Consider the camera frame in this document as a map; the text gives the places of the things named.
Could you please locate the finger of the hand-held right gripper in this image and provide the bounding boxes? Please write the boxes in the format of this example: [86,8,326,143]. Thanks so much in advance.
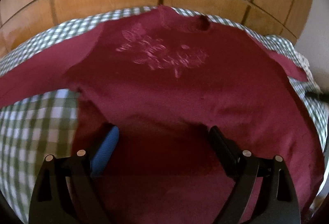
[304,90,329,104]

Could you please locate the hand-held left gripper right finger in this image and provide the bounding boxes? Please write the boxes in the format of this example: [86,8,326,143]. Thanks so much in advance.
[209,125,302,224]

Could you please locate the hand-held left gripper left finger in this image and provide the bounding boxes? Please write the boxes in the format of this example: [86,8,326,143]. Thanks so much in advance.
[28,123,120,224]

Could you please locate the maroon printed shirt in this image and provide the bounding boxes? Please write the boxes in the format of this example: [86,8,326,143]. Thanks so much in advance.
[0,5,325,224]

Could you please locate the floral pillow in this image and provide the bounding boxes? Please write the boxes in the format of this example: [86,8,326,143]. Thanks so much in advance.
[295,48,322,94]

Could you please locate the green checked blanket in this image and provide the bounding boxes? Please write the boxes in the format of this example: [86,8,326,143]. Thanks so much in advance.
[0,7,329,224]

